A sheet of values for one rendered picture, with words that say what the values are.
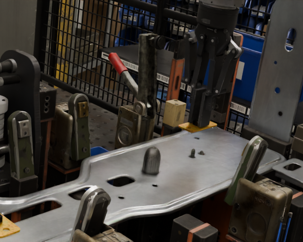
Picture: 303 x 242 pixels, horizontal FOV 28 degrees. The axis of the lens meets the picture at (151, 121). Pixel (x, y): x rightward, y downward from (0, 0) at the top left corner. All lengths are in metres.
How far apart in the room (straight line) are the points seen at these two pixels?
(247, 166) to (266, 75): 0.40
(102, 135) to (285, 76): 0.86
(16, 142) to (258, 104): 0.62
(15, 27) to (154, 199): 2.66
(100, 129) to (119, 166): 0.99
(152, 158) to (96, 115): 1.15
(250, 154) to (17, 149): 0.40
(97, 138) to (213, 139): 0.78
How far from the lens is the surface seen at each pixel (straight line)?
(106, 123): 2.18
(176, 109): 1.32
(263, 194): 1.05
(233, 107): 1.55
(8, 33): 3.65
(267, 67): 1.41
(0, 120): 1.12
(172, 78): 1.35
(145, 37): 1.25
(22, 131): 1.06
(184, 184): 1.11
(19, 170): 1.08
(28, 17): 3.55
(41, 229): 0.92
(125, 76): 1.31
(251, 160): 1.05
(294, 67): 1.38
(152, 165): 1.12
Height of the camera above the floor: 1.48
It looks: 20 degrees down
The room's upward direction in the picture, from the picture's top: 8 degrees clockwise
